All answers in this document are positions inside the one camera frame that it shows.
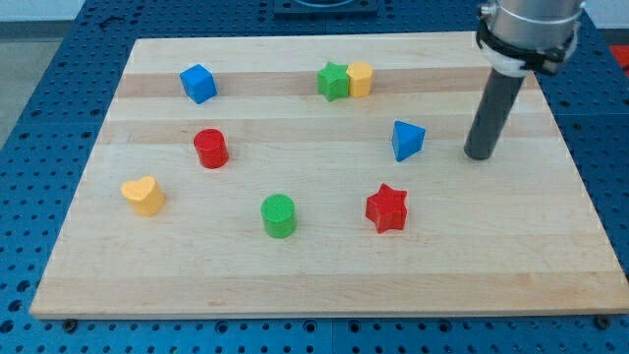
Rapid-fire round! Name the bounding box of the green star block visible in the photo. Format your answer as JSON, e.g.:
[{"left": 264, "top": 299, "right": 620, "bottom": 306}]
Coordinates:
[{"left": 316, "top": 62, "right": 349, "bottom": 101}]

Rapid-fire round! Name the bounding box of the blue cube block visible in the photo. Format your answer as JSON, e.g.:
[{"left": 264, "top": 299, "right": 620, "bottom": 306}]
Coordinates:
[{"left": 180, "top": 64, "right": 218, "bottom": 104}]

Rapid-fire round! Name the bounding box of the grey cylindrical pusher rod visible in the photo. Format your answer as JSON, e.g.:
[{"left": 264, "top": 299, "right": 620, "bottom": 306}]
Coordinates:
[{"left": 464, "top": 69, "right": 524, "bottom": 160}]

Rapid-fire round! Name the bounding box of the wooden board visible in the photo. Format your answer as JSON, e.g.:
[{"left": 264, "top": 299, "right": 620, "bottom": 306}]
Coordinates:
[{"left": 30, "top": 31, "right": 628, "bottom": 320}]

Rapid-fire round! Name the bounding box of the red star block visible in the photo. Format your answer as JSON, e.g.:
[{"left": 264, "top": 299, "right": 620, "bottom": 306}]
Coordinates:
[{"left": 365, "top": 183, "right": 408, "bottom": 234}]

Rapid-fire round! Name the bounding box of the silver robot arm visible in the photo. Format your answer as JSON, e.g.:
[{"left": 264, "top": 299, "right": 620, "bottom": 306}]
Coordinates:
[{"left": 476, "top": 0, "right": 585, "bottom": 78}]

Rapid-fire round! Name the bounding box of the yellow heart block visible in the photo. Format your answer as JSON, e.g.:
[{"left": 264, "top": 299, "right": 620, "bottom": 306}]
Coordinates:
[{"left": 120, "top": 175, "right": 165, "bottom": 217}]

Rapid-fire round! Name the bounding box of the red cylinder block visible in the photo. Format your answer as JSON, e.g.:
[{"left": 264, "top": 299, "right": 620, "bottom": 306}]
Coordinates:
[{"left": 193, "top": 129, "right": 229, "bottom": 169}]

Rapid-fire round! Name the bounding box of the yellow hexagon block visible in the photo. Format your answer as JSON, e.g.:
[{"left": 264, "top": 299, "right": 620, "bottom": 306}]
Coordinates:
[{"left": 346, "top": 61, "right": 373, "bottom": 98}]

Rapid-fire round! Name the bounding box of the green cylinder block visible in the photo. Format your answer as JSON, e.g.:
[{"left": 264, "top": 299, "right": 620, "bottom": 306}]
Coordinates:
[{"left": 260, "top": 194, "right": 297, "bottom": 239}]

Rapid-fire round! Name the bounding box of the blue triangle block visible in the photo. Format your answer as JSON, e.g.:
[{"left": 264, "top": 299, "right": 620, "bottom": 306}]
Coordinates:
[{"left": 391, "top": 121, "right": 427, "bottom": 162}]

